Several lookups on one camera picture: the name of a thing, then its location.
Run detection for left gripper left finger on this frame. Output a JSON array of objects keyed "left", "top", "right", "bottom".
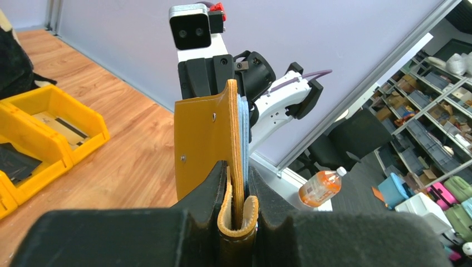
[{"left": 11, "top": 161, "right": 227, "bottom": 266}]

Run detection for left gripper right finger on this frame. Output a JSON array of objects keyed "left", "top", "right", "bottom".
[{"left": 249, "top": 167, "right": 451, "bottom": 266}]

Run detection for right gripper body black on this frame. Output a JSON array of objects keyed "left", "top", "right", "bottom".
[{"left": 178, "top": 51, "right": 276, "bottom": 104}]

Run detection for yellow leather card holder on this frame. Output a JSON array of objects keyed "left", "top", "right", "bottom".
[{"left": 174, "top": 79, "right": 259, "bottom": 266}]

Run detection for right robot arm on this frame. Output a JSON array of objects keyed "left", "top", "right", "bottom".
[{"left": 178, "top": 50, "right": 331, "bottom": 156}]

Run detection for tan striped cards stack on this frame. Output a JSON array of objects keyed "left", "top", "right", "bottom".
[{"left": 32, "top": 111, "right": 90, "bottom": 150}]

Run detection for black cards stack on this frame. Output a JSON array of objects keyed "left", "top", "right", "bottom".
[{"left": 1, "top": 143, "right": 42, "bottom": 185}]

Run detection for orange drink bottle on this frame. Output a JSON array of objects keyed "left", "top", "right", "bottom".
[{"left": 298, "top": 167, "right": 347, "bottom": 207}]

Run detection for blue plastic container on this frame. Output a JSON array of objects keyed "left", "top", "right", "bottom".
[{"left": 377, "top": 172, "right": 409, "bottom": 210}]

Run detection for white storage box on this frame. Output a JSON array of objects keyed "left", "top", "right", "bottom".
[{"left": 395, "top": 192, "right": 453, "bottom": 235}]

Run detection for right yellow plastic bin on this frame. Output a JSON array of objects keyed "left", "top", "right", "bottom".
[{"left": 1, "top": 85, "right": 110, "bottom": 164}]

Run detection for yellow plastic bin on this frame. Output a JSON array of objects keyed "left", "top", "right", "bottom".
[
  {"left": 1, "top": 104, "right": 73, "bottom": 205},
  {"left": 1, "top": 85, "right": 110, "bottom": 164},
  {"left": 1, "top": 172, "right": 18, "bottom": 219}
]

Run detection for pink suitcase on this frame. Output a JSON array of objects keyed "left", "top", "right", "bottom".
[{"left": 427, "top": 182, "right": 459, "bottom": 211}]

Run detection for middle yellow plastic bin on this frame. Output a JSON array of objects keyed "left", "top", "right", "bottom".
[{"left": 1, "top": 104, "right": 73, "bottom": 205}]

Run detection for black floral plush blanket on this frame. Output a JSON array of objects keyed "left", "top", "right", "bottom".
[{"left": 1, "top": 12, "right": 57, "bottom": 99}]

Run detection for green suitcase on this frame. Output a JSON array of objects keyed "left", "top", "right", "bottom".
[{"left": 444, "top": 176, "right": 471, "bottom": 203}]

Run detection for left yellow plastic bin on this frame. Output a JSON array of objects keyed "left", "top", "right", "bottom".
[{"left": 1, "top": 172, "right": 18, "bottom": 219}]

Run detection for storage shelving rack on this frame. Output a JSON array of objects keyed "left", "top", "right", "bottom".
[{"left": 365, "top": 52, "right": 471, "bottom": 185}]

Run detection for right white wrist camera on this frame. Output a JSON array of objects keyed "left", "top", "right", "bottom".
[{"left": 169, "top": 1, "right": 228, "bottom": 62}]

